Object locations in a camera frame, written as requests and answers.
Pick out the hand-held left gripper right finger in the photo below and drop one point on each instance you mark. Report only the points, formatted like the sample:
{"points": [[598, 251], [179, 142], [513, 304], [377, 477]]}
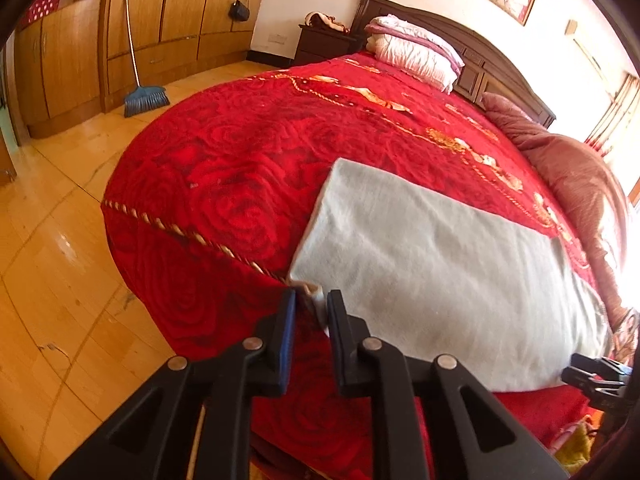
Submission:
{"points": [[340, 340]]}

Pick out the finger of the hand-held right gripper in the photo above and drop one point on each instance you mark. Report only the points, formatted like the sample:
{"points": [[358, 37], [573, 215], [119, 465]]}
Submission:
{"points": [[585, 380], [595, 364]]}

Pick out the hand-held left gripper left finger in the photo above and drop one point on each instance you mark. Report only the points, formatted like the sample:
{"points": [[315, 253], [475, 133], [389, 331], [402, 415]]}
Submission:
{"points": [[286, 340]]}

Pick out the grey pants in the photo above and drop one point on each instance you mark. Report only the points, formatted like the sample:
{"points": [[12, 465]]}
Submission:
{"points": [[425, 270]]}

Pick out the yellow pink cloth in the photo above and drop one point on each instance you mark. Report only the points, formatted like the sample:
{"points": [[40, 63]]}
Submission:
{"points": [[575, 447]]}

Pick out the bed with red bedspread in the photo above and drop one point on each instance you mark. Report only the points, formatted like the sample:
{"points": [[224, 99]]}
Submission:
{"points": [[240, 160]]}

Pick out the pink quilt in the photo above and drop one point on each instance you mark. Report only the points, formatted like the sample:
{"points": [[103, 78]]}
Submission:
{"points": [[575, 170]]}

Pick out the patterned curtain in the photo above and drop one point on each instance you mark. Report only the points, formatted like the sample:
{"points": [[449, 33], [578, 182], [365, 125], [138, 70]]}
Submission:
{"points": [[615, 115]]}

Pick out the blue broom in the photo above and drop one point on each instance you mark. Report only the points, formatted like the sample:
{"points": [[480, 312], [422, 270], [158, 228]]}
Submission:
{"points": [[145, 100]]}

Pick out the white pillow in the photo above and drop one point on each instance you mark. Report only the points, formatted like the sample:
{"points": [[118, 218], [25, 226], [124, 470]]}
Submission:
{"points": [[415, 57]]}

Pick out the dark wooden headboard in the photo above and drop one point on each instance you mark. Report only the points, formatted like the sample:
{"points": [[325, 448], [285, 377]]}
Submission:
{"points": [[475, 80]]}

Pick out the dark wooden nightstand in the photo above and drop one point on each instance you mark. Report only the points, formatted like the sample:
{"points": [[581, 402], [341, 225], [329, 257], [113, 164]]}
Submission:
{"points": [[320, 45]]}

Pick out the pink pillow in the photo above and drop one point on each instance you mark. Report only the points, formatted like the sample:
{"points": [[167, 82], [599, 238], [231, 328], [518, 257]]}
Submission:
{"points": [[415, 30]]}

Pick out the brown beige cloth bundle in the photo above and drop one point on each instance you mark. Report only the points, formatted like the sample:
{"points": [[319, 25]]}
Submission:
{"points": [[325, 21]]}

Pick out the wooden wardrobe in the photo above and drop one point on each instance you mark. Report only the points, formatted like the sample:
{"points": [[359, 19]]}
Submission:
{"points": [[190, 0]]}

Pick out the red dotted cloth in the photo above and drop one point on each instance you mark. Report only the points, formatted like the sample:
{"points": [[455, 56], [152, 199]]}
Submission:
{"points": [[42, 7]]}

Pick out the white wall socket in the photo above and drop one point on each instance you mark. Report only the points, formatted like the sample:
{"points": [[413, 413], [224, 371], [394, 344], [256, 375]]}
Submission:
{"points": [[278, 38]]}

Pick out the white wall conduit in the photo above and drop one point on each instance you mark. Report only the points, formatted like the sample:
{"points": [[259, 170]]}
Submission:
{"points": [[571, 27]]}

